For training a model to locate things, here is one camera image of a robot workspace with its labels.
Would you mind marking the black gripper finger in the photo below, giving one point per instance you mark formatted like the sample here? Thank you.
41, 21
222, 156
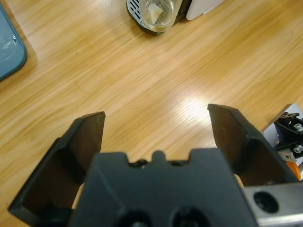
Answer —
239, 142
59, 160

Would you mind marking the clear drinking glass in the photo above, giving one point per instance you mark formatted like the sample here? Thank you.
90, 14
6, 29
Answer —
163, 14

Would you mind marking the teal plastic tray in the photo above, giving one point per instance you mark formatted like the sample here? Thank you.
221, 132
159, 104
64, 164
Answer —
9, 47

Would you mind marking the small white paper scrap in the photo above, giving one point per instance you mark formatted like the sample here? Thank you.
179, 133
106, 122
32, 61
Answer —
155, 13

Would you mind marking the grey slotted drip tray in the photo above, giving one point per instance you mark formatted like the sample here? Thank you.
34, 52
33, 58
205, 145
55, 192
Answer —
133, 9

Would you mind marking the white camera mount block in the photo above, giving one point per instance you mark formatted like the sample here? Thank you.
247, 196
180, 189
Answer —
272, 134

